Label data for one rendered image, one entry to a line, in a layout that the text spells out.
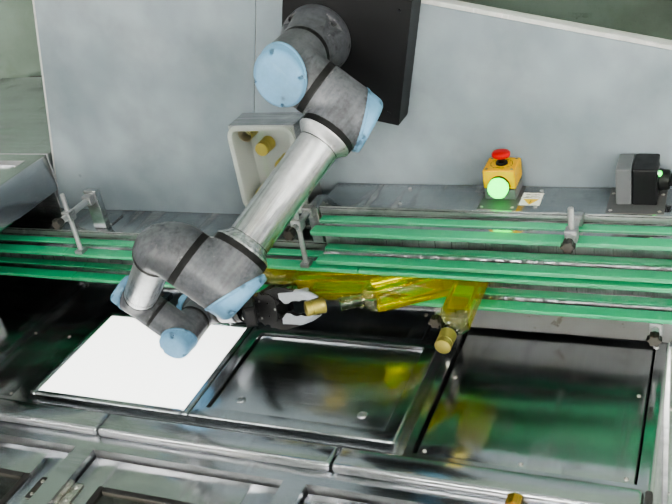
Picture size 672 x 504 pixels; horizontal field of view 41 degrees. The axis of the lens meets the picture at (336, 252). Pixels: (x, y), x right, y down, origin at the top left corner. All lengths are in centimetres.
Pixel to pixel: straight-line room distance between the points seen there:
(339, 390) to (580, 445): 51
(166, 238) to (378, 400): 56
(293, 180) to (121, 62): 76
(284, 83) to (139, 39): 61
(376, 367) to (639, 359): 56
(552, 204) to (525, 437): 49
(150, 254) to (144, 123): 73
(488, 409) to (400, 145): 63
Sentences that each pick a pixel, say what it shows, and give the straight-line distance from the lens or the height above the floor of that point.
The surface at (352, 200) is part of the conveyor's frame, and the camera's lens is 206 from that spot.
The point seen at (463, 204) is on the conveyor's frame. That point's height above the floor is 85.
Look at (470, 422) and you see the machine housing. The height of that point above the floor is 119.
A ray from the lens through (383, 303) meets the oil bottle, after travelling 196.
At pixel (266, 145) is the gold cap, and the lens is 213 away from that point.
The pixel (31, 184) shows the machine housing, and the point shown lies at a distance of 256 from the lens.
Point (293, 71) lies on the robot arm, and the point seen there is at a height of 106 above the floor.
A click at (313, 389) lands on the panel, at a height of 118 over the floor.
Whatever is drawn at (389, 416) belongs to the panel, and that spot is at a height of 124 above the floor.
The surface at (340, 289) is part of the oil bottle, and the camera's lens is 203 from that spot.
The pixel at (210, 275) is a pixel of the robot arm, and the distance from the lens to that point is 165.
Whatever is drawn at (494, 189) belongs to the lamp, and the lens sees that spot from 193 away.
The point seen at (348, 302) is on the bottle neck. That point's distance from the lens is 195.
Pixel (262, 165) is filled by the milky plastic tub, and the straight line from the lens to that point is 221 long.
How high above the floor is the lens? 253
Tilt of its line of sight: 52 degrees down
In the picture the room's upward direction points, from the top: 144 degrees counter-clockwise
